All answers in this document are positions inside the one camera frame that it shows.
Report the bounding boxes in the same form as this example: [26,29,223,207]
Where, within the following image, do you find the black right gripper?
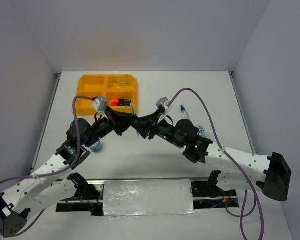
[131,109,184,148]

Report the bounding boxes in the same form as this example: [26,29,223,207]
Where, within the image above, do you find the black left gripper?
[84,106,138,148]

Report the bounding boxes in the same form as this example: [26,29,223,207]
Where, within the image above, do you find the black orange-tip highlighter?
[112,98,132,105]

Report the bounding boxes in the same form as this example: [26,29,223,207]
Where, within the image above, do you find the blue white tape roll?
[89,140,103,153]
[195,125,206,136]

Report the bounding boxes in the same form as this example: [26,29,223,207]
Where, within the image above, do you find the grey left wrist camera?
[92,96,108,112]

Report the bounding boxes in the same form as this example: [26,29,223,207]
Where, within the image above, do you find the orange four-compartment plastic bin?
[76,74,139,113]

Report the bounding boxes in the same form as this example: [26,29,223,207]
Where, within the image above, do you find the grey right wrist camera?
[156,97,173,112]

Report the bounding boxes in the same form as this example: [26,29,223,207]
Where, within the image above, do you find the silver foil panel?
[103,179,196,217]

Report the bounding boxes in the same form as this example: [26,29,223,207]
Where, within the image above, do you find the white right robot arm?
[132,112,292,202]

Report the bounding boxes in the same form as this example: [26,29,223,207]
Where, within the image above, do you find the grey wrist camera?
[156,97,173,112]
[92,96,108,112]

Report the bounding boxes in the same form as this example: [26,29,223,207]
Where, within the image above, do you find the black pink-tip highlighter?
[111,102,131,107]

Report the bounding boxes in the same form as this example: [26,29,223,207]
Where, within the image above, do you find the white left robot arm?
[0,107,138,238]

